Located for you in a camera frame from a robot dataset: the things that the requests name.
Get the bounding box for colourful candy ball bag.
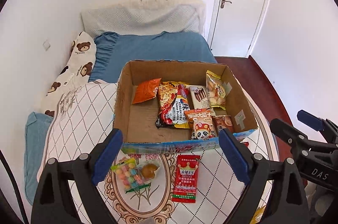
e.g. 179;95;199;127
110;157;149;193

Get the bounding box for Franzzi chocolate cookie pack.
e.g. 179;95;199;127
190;86;216;116

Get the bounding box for small yellow panda snack bag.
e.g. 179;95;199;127
250;205;266;224

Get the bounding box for brown cracker packet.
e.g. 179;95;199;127
213;115;234;133

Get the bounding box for white diamond pattern bedspread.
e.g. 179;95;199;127
37;79;281;224

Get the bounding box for yellow biscuit snack bag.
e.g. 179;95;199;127
206;70;226;110

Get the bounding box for panda sunflower seed bag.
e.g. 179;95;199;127
184;108;216;140

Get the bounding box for packaged brown braised egg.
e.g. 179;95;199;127
139;160;160;180

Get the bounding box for red spicy strip packet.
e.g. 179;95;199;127
171;155;200;203

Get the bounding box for Sedaap instant noodle pack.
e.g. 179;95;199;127
155;82;190;129

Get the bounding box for bear print pillow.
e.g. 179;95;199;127
40;31;96;117

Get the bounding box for open cardboard milk box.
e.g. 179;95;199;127
113;60;258;154

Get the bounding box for orange puffed snack bag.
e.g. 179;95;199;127
132;78;161;104

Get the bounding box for white door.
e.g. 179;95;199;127
206;0;276;58

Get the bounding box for blue bed sheet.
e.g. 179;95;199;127
24;32;216;204

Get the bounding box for grey quilted headboard cushion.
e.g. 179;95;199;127
81;0;206;37

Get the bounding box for metal door handle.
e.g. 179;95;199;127
220;0;232;9

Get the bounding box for white wall socket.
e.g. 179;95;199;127
43;40;51;51

